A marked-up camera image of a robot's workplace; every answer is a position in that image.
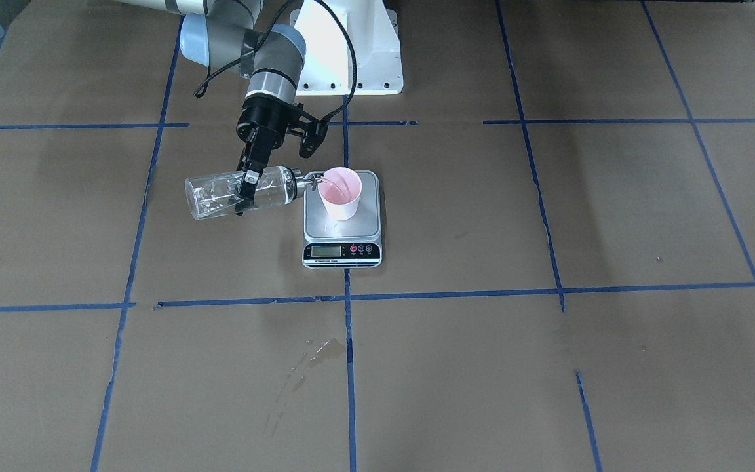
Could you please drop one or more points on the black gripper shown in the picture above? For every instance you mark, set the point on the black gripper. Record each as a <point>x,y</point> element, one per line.
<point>263,120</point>

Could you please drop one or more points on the clear glass sauce bottle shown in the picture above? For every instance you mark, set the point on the clear glass sauce bottle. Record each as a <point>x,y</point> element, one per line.
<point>234,193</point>

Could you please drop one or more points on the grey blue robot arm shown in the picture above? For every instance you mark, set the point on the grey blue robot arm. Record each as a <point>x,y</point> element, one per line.
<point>221,35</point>

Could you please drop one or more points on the silver digital kitchen scale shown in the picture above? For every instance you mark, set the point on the silver digital kitchen scale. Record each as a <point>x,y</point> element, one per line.
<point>347,244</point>

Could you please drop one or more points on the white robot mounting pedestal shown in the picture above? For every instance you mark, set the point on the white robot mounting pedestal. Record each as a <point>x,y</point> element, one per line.
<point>351,45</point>

